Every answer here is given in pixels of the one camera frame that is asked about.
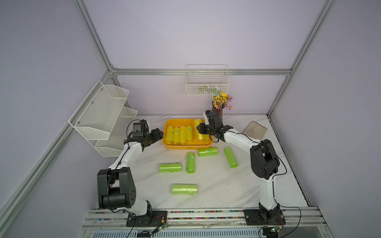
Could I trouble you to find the yellow purple artificial flowers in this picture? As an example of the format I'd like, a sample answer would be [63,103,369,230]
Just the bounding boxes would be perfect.
[212,92,233,110]

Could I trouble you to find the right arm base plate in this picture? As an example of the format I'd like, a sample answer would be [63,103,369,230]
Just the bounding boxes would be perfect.
[244,207,286,226]

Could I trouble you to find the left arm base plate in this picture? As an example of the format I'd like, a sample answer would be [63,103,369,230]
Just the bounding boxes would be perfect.
[126,210,168,228]

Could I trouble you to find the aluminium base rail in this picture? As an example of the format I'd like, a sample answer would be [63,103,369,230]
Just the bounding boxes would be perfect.
[82,207,327,230]

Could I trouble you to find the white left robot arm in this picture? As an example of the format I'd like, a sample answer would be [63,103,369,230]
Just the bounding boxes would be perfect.
[97,129,164,216]

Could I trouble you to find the white wire wall basket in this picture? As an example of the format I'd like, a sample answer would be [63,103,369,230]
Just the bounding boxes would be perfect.
[186,64,230,96]

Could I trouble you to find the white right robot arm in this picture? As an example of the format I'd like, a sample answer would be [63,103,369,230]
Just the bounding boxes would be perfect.
[196,110,280,214]

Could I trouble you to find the white mesh lower shelf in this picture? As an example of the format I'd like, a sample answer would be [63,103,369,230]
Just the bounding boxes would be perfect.
[95,107,138,157]

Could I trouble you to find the light green trash bag roll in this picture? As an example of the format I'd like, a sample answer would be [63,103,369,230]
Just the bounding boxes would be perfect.
[172,184,198,195]

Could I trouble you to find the orange plastic storage box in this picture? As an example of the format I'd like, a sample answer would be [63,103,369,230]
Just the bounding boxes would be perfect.
[162,119,213,150]

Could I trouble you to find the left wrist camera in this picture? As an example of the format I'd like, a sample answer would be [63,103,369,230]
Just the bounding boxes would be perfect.
[130,120,149,138]

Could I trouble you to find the aluminium corner frame post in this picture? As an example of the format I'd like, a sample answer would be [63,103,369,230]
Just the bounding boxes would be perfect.
[267,0,336,118]

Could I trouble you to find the yellow trash bag roll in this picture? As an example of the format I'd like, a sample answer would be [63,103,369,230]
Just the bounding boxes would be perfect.
[179,126,187,145]
[172,127,180,145]
[193,119,204,141]
[165,126,174,144]
[202,134,210,142]
[186,125,193,143]

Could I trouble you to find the cream work glove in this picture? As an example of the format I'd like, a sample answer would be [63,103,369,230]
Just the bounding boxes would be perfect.
[243,121,267,140]

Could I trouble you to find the purple glass vase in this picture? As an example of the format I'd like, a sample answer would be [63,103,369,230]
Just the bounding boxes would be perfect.
[211,102,223,121]

